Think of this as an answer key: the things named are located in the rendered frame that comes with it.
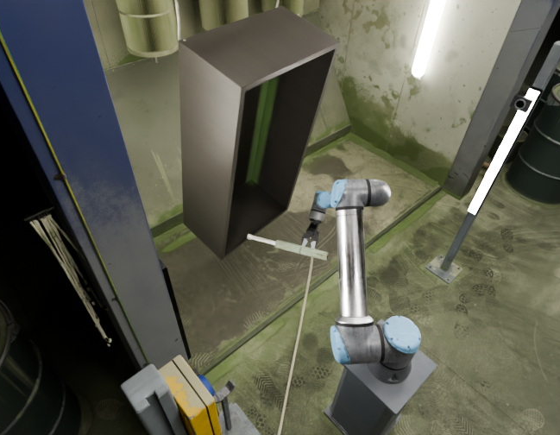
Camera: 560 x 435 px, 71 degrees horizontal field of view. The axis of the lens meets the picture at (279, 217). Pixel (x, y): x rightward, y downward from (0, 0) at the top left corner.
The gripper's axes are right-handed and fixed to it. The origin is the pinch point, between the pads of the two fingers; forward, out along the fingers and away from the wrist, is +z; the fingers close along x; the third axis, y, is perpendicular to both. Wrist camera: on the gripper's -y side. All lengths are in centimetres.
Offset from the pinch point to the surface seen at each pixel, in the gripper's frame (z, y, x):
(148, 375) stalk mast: 22, -167, -1
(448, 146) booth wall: -116, 116, -78
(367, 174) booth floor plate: -81, 138, -18
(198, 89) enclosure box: -53, -86, 48
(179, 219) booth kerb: 3, 54, 109
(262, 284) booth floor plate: 30, 39, 29
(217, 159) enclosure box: -31, -65, 42
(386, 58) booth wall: -176, 105, -10
